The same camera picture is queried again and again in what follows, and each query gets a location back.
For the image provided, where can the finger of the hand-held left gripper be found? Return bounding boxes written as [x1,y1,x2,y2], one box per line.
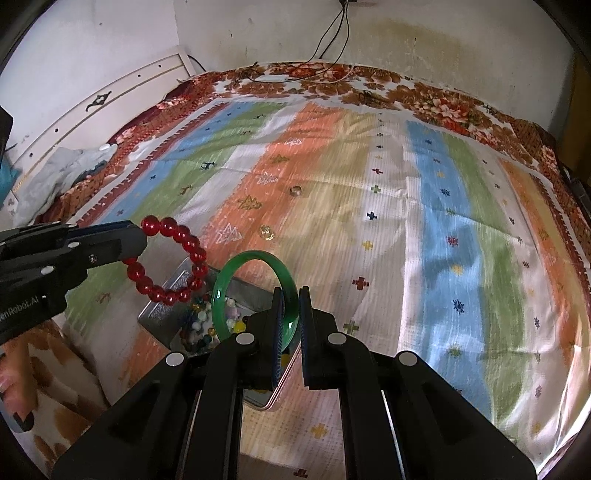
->
[0,222,139,259]
[46,224,148,282]

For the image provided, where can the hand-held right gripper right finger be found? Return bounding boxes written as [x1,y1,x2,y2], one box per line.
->
[300,287,539,480]

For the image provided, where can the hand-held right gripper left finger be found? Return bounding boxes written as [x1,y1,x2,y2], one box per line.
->
[52,287,283,480]

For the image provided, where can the red bead bracelet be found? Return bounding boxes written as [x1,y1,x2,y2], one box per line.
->
[122,215,209,306]

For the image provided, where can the yellow and black bead bracelet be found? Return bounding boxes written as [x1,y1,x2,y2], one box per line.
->
[203,318,250,356]

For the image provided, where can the green jade bangle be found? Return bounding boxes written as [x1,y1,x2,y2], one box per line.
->
[211,250,300,352]

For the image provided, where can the metal tin box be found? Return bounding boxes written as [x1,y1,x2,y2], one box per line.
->
[137,256,301,411]

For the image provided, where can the dark multicolour bead bracelet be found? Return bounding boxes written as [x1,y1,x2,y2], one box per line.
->
[178,314,215,356]

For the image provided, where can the person's left hand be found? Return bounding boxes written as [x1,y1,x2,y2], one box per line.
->
[0,355,35,432]

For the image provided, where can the grey crumpled clothes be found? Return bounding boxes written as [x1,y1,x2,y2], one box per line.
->
[16,145,116,217]

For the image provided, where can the person's orange patterned clothing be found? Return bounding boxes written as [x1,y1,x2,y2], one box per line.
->
[0,318,112,480]

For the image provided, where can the striped colourful mat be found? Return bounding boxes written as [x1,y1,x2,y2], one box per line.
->
[65,99,587,469]

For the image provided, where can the white headboard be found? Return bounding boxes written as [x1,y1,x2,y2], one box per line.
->
[0,45,206,185]

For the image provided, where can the black cable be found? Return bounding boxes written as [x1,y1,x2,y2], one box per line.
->
[330,0,352,65]
[310,0,347,63]

